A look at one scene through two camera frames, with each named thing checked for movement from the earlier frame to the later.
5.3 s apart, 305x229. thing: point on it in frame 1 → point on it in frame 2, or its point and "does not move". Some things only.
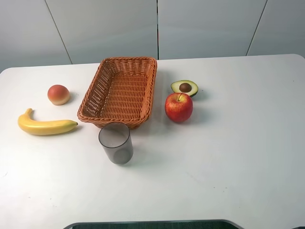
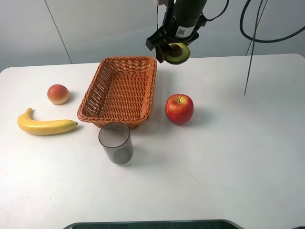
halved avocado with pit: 184,86 → 179,52
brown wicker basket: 121,91 does not move
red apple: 178,107 does not move
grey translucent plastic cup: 116,141 does not move
